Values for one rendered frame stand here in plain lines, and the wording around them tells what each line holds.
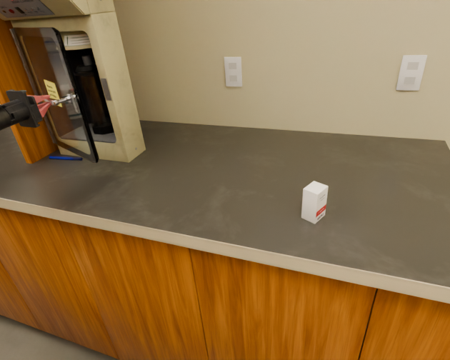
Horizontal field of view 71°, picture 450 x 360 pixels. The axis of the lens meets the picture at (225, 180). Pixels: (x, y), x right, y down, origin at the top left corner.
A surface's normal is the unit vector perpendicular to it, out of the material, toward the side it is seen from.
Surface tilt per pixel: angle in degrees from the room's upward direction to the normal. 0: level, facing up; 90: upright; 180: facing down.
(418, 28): 90
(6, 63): 90
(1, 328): 0
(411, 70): 90
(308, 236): 0
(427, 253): 0
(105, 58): 90
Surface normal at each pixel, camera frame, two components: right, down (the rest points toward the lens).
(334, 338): -0.35, 0.50
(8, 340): -0.07, -0.86
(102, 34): 0.94, 0.12
